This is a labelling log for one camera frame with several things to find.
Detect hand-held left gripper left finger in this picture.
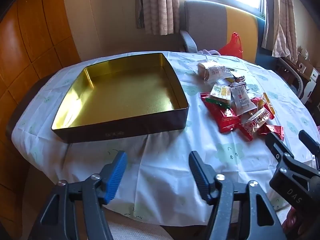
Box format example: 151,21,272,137
27,151,128,240

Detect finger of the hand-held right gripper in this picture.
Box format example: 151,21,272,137
298,129,320,156
265,131,320,181

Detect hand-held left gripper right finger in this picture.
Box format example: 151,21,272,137
189,151,288,240

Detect red white ornate snack packet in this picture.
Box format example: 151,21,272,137
241,107,273,142

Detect plain red snack packet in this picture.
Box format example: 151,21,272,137
200,93,242,133

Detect brown tin box gold inside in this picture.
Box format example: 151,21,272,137
51,52,189,144

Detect person's right hand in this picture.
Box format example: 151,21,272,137
282,204,302,234

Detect dark red snack packet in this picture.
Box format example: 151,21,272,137
260,124,285,142

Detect yellow snack packet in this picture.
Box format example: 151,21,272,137
261,92,275,119

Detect white tablecloth green cloud print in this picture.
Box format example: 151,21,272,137
11,51,318,227

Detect white box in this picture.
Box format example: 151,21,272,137
304,69,320,103

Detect green cracker packet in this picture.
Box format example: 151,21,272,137
206,84,232,108

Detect clear bread packet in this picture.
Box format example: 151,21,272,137
197,60,234,83

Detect red plastic bag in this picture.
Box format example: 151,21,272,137
219,32,243,59

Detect beige patterned curtain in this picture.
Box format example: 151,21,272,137
271,0,299,62
135,0,180,36

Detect grey yellow blue armchair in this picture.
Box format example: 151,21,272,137
179,0,285,67

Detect orange wooden wardrobe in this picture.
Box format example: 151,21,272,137
0,0,83,193

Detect grey chair frame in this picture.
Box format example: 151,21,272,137
279,56,307,100

